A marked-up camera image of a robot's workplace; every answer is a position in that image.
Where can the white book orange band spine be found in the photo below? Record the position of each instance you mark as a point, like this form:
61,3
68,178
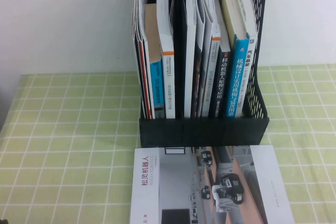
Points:
168,90
210,77

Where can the thin orange spine magazine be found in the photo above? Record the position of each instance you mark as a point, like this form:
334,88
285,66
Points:
147,90

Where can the thin black spine magazine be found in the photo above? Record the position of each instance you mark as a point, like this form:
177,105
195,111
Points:
138,3

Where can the green checkered tablecloth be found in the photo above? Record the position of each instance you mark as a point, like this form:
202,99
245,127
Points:
65,155

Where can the grey AgileX robotics brochure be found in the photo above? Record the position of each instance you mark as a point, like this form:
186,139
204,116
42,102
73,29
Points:
183,182

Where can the brown topped blue spine book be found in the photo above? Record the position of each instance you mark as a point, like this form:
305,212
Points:
155,82

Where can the black perforated book holder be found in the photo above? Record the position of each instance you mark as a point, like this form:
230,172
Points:
204,132

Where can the white car suspension book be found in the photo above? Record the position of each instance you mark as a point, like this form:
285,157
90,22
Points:
250,53

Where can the large white black cover book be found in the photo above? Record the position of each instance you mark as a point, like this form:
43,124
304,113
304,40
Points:
189,77

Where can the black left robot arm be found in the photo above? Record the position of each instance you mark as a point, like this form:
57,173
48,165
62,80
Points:
3,221

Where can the blue spine mechanical design book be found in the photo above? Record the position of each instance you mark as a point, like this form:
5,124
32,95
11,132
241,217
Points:
236,82

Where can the black spine robot book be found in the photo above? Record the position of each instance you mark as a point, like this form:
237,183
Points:
221,82

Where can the curved white magazine dark cover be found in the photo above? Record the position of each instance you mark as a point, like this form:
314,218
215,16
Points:
200,19

